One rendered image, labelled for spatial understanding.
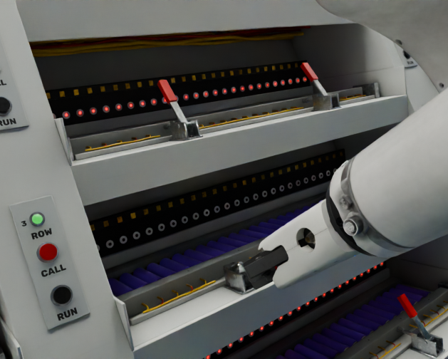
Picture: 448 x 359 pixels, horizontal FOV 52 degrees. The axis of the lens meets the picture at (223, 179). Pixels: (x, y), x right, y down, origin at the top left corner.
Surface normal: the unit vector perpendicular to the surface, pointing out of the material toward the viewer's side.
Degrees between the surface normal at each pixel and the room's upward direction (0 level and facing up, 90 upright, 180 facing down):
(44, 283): 90
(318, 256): 103
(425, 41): 133
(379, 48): 90
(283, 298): 111
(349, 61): 90
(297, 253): 89
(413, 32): 146
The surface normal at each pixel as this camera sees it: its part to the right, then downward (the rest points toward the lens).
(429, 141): -0.89, -0.07
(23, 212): 0.48, -0.30
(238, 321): 0.58, 0.05
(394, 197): -0.73, 0.36
